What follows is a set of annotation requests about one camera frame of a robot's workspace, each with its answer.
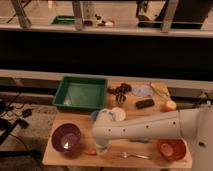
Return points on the dark red grapes bunch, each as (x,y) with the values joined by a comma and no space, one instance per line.
(122,89)

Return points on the green plastic tray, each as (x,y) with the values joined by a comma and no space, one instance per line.
(81,93)

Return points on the purple bowl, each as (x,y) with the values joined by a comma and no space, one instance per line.
(66,138)

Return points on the wooden spoon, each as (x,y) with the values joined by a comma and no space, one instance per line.
(162,93)

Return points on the white cup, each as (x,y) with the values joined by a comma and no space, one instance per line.
(119,114)

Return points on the light blue cloth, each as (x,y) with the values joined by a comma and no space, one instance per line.
(142,91)

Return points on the blue cup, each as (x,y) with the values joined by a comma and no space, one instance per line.
(94,115)

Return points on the distant green tray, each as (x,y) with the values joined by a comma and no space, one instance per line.
(63,20)

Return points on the black rectangular block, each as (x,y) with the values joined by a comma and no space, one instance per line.
(145,103)

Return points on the red orange pepper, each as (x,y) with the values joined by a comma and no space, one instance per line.
(91,152)

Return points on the orange bowl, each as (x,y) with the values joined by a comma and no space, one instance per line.
(171,150)

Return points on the orange round fruit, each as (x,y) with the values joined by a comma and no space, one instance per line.
(169,106)

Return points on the silver fork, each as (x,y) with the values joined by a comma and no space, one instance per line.
(126,155)

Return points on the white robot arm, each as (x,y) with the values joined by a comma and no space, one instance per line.
(194,124)

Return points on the blue sponge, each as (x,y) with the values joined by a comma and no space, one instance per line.
(141,140)

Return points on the small metal whisk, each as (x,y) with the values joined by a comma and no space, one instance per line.
(120,99)

